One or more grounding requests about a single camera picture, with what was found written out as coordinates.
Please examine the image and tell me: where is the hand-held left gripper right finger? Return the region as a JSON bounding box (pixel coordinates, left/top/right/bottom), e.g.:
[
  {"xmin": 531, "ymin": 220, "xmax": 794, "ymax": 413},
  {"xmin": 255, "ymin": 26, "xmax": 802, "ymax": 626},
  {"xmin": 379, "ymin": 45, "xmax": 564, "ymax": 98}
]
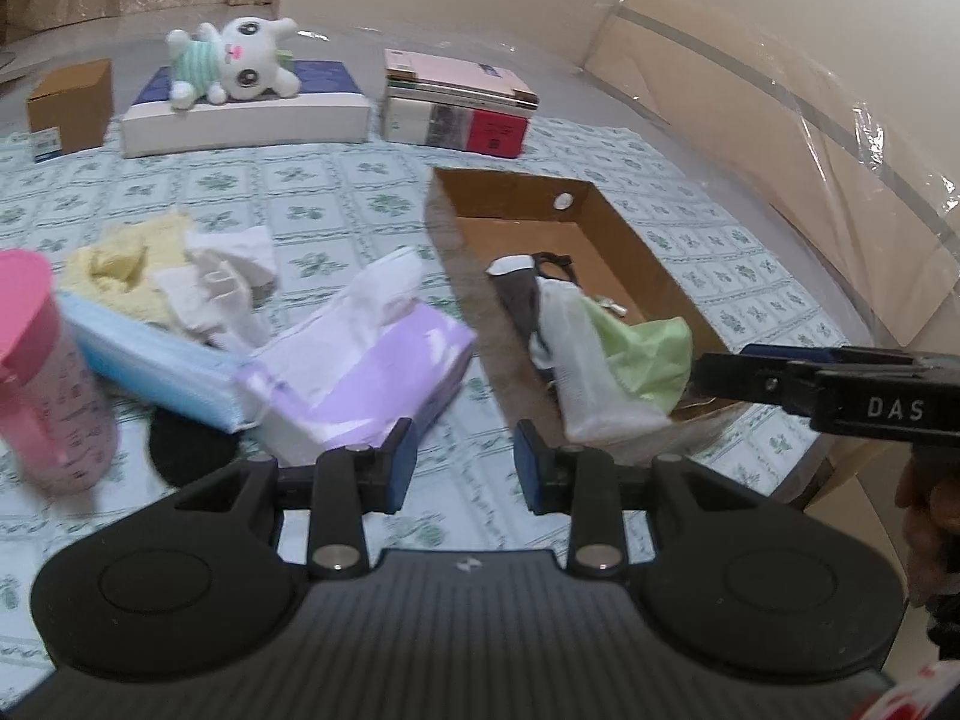
[{"xmin": 514, "ymin": 420, "xmax": 757, "ymax": 581}]

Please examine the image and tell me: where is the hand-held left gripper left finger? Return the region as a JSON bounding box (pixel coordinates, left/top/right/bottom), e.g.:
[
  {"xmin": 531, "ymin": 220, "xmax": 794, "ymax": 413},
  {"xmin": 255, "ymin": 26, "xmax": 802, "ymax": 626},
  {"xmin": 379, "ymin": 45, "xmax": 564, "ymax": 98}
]
[{"xmin": 176, "ymin": 417, "xmax": 418, "ymax": 581}]

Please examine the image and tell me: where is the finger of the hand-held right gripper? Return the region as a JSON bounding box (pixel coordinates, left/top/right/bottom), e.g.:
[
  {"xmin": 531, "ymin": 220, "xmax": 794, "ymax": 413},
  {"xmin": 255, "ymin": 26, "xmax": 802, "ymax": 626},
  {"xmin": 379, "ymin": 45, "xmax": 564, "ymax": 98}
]
[
  {"xmin": 739, "ymin": 343, "xmax": 931, "ymax": 371},
  {"xmin": 691, "ymin": 352, "xmax": 823, "ymax": 418}
]

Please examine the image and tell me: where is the purple tissue pack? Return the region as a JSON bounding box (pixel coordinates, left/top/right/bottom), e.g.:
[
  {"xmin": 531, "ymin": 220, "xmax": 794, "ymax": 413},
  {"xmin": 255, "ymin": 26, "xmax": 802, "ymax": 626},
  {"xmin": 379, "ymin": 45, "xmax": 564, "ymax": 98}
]
[{"xmin": 232, "ymin": 246, "xmax": 478, "ymax": 467}]

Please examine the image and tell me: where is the light green cloth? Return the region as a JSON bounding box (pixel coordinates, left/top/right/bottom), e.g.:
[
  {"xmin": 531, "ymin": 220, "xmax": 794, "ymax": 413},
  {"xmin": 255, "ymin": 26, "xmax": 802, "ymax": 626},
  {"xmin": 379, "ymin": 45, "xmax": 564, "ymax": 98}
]
[{"xmin": 589, "ymin": 304, "xmax": 695, "ymax": 416}]

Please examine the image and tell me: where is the white cloth pouch black trim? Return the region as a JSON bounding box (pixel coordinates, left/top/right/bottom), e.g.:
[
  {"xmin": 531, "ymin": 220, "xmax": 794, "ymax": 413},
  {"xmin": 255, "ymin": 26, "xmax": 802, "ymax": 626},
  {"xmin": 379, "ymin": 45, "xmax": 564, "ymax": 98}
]
[{"xmin": 487, "ymin": 253, "xmax": 673, "ymax": 444}]

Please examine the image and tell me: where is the black round pad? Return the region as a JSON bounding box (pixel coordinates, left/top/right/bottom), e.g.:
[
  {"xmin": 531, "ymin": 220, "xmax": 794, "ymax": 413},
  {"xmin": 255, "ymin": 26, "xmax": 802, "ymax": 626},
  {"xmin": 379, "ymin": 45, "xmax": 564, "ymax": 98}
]
[{"xmin": 148, "ymin": 409, "xmax": 242, "ymax": 493}]

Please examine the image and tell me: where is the white cloth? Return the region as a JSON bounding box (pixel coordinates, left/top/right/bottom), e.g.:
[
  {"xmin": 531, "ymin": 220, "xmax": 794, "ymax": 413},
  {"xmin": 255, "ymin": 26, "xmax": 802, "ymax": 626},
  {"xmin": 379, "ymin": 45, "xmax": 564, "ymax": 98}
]
[{"xmin": 154, "ymin": 225, "xmax": 281, "ymax": 355}]

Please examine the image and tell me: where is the yellow towel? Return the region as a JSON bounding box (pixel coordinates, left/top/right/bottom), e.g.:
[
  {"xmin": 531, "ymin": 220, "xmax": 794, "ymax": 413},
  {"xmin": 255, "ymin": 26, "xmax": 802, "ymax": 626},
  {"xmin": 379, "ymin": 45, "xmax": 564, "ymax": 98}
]
[{"xmin": 60, "ymin": 210, "xmax": 197, "ymax": 325}]

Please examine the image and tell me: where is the person's right hand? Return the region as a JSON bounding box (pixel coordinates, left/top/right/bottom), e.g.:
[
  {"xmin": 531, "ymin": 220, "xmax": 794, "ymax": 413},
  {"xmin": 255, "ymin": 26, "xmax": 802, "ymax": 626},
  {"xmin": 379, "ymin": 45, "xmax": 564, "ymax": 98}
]
[{"xmin": 896, "ymin": 450, "xmax": 960, "ymax": 647}]

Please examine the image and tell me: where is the plastic wrapped headboard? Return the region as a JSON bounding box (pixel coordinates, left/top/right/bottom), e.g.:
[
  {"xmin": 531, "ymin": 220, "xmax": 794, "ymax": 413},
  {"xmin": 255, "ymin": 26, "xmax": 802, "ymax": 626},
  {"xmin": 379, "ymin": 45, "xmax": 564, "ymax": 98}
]
[{"xmin": 577, "ymin": 0, "xmax": 960, "ymax": 500}]

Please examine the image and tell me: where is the blue face mask pack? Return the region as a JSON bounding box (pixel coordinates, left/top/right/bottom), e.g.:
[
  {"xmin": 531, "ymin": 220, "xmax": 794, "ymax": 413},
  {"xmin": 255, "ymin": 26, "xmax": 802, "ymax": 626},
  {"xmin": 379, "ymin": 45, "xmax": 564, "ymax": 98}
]
[{"xmin": 56, "ymin": 292, "xmax": 260, "ymax": 434}]

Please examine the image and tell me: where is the floral patterned sheet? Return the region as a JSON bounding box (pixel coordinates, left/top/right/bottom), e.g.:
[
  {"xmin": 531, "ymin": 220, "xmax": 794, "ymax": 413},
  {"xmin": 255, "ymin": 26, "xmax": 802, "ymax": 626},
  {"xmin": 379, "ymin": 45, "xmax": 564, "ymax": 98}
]
[{"xmin": 0, "ymin": 116, "xmax": 878, "ymax": 691}]

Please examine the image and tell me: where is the red and white thick box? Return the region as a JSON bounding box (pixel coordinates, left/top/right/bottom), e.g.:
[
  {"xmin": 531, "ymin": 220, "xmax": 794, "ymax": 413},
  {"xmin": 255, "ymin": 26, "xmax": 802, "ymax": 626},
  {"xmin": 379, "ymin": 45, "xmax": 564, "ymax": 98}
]
[{"xmin": 379, "ymin": 86, "xmax": 536, "ymax": 161}]

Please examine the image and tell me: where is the white flat box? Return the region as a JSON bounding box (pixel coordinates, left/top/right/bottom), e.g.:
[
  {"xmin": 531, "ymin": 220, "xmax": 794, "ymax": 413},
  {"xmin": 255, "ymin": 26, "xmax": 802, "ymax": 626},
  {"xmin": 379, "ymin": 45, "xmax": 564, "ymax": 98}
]
[{"xmin": 120, "ymin": 58, "xmax": 373, "ymax": 160}]

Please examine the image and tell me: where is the pink lidded cup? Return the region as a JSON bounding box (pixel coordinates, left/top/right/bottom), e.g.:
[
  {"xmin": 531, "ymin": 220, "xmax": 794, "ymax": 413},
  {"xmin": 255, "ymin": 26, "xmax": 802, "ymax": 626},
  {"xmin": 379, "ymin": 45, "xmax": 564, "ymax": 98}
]
[{"xmin": 0, "ymin": 249, "xmax": 121, "ymax": 497}]

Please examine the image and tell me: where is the white plush toy striped shirt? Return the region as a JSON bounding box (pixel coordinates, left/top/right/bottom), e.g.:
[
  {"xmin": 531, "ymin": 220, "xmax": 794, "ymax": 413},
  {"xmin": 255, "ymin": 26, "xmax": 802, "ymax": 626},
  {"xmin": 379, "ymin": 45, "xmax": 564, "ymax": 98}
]
[{"xmin": 165, "ymin": 15, "xmax": 298, "ymax": 112}]

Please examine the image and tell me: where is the plastic wrapped mattress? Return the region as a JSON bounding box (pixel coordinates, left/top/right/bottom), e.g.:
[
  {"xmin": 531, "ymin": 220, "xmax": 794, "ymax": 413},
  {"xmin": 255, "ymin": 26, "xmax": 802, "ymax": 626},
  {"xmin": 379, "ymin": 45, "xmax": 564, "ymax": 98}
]
[{"xmin": 0, "ymin": 11, "xmax": 878, "ymax": 361}]

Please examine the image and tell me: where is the small brown cardboard box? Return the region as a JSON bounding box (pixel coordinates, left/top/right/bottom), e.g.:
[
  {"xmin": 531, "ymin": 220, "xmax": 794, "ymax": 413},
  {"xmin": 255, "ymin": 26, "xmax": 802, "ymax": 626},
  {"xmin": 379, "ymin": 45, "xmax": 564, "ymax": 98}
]
[{"xmin": 26, "ymin": 58, "xmax": 114, "ymax": 164}]

